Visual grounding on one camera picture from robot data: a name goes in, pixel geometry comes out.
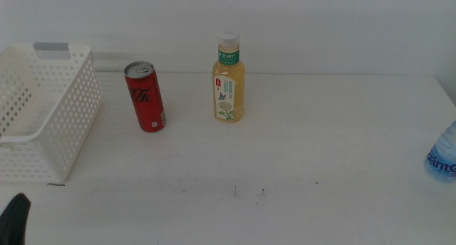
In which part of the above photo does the yellow tea bottle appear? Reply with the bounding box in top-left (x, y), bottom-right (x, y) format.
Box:
top-left (212, 28), bottom-right (247, 123)

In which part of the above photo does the red cola can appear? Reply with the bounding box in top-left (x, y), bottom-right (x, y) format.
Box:
top-left (123, 61), bottom-right (167, 133)

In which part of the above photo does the clear water bottle blue label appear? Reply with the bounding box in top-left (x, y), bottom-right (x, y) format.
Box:
top-left (423, 120), bottom-right (456, 184)

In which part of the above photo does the white perforated plastic basket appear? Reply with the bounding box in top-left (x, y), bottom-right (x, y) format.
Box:
top-left (0, 42), bottom-right (103, 184)

